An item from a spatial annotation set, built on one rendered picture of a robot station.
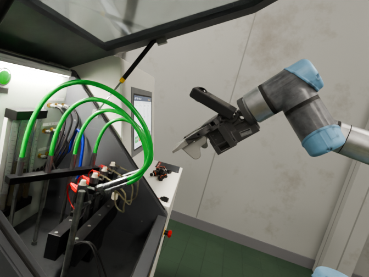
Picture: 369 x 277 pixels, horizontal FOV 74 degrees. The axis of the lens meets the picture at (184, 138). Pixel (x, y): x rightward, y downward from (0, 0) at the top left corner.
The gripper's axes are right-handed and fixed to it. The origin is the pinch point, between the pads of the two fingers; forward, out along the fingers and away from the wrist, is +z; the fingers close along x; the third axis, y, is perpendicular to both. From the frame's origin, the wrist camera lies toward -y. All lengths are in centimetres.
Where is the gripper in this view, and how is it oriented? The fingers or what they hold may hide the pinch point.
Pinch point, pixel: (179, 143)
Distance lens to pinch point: 65.5
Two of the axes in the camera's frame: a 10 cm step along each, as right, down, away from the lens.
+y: 5.5, 8.3, 0.7
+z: -7.7, 4.8, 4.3
